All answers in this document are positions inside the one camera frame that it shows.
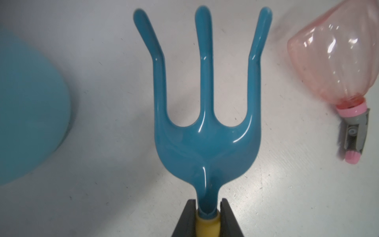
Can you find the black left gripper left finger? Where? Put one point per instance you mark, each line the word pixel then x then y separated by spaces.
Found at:
pixel 186 223

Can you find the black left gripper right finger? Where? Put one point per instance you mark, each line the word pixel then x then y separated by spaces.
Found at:
pixel 229 224

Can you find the teal fork yellow handle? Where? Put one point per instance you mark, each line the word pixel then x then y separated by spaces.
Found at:
pixel 207 154

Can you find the light blue plastic bucket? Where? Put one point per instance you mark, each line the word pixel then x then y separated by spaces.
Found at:
pixel 35 107

